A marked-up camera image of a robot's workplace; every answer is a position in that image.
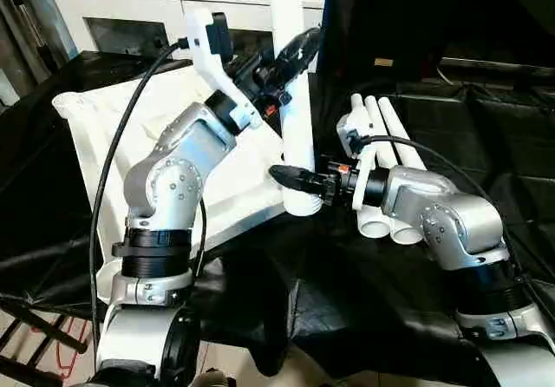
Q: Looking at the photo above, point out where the white plastic table leg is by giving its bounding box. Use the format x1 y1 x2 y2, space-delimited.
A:
349 95 393 239
380 99 432 174
266 0 324 218
365 97 427 246

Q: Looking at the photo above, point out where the black work mat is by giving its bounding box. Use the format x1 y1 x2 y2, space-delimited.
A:
0 49 555 387

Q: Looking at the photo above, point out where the dark low shelf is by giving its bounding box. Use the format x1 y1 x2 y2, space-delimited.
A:
441 56 555 82

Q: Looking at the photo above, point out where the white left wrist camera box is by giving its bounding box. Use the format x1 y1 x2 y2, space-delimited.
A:
183 9 237 121

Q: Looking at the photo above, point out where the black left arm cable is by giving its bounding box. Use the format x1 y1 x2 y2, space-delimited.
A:
88 38 193 372

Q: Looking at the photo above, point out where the red cable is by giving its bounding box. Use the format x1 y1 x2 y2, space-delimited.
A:
50 316 81 381

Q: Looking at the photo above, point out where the black stand frame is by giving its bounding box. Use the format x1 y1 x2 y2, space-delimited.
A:
0 293 89 387

